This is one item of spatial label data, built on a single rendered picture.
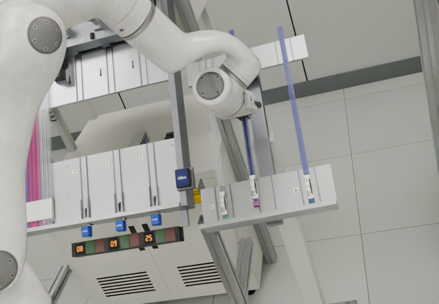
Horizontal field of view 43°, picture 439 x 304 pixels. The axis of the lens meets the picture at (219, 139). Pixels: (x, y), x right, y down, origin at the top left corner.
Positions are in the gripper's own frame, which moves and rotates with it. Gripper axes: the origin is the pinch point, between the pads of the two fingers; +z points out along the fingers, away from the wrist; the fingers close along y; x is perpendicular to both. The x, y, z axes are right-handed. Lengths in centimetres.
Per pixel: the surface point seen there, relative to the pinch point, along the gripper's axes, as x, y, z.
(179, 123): -3.0, 20.2, 7.7
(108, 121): -29, 75, 80
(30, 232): 20, 71, 6
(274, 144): 8.6, -5.5, 7.2
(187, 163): 8.5, 20.3, 9.2
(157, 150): 3.4, 28.3, 7.8
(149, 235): 26.9, 33.9, 6.6
